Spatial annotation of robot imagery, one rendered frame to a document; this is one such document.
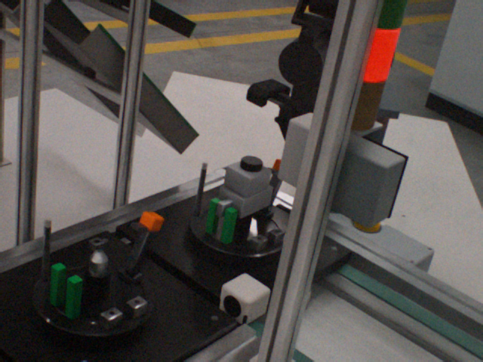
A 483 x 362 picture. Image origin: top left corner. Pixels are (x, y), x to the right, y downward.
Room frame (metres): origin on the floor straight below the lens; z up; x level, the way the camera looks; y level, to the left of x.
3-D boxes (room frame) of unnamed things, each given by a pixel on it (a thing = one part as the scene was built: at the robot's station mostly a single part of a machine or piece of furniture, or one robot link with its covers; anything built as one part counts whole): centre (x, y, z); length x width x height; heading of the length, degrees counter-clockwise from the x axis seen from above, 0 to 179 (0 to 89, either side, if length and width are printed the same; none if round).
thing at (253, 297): (0.77, -0.03, 0.97); 0.05 x 0.05 x 0.04; 54
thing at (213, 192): (0.90, -0.01, 0.96); 0.24 x 0.24 x 0.02; 54
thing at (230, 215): (0.86, 0.00, 1.01); 0.01 x 0.01 x 0.05; 54
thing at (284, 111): (0.98, -0.08, 1.13); 0.09 x 0.04 x 0.02; 53
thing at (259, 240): (0.86, -0.04, 1.00); 0.02 x 0.01 x 0.02; 144
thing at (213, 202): (0.87, 0.03, 1.01); 0.01 x 0.01 x 0.05; 54
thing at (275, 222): (0.90, -0.01, 0.98); 0.14 x 0.14 x 0.02
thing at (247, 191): (0.89, -0.01, 1.06); 0.08 x 0.04 x 0.07; 144
